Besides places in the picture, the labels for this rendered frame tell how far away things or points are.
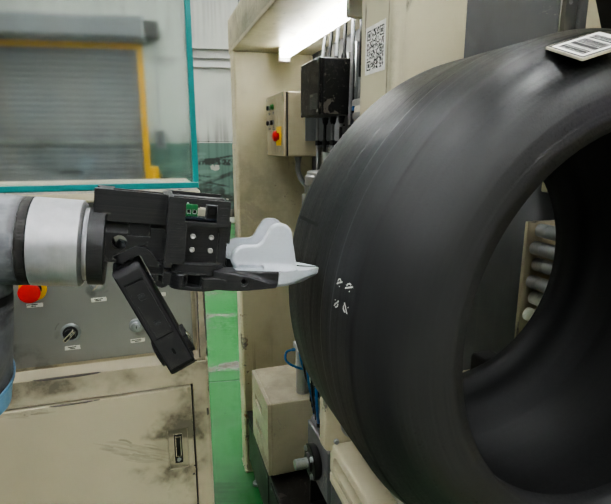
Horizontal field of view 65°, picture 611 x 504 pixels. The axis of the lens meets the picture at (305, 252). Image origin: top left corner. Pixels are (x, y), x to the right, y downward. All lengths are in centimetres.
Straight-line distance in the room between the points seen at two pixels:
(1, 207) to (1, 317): 9
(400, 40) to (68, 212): 55
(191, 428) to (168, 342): 73
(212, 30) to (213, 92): 107
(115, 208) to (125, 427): 78
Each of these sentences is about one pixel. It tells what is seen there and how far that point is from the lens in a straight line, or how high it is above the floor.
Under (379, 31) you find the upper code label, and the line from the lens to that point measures 85.
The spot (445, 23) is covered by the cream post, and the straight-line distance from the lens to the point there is 85.
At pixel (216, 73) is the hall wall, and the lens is 956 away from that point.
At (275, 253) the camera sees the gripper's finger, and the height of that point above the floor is 126.
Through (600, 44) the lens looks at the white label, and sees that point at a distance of 51.
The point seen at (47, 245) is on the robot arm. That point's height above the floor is 128.
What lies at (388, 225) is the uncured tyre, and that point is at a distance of 42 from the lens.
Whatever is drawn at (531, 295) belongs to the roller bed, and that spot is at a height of 104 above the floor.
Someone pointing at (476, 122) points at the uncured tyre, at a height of 137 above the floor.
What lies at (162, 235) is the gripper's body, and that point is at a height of 128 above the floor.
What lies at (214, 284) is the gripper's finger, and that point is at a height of 124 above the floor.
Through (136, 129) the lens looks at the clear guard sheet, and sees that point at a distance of 103.
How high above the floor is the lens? 136
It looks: 12 degrees down
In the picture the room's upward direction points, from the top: straight up
